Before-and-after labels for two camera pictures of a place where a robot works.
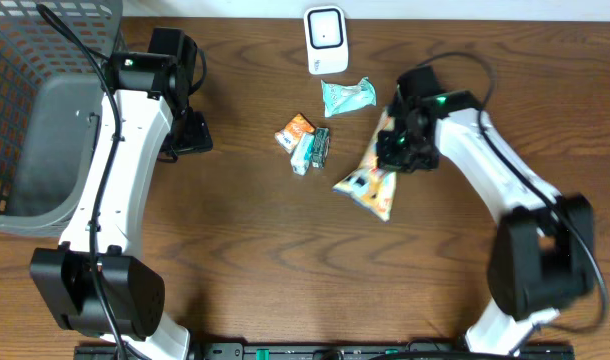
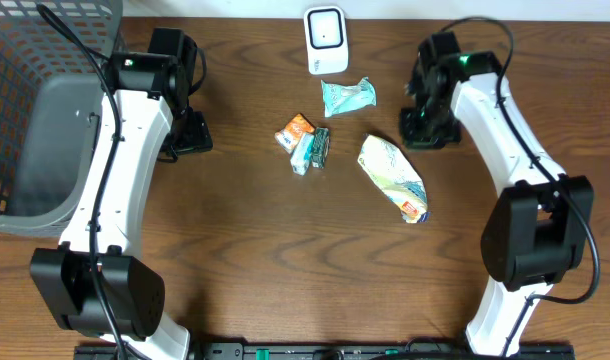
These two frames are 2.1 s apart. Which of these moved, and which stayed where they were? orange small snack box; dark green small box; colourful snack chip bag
Moved: colourful snack chip bag
Stayed: orange small snack box; dark green small box
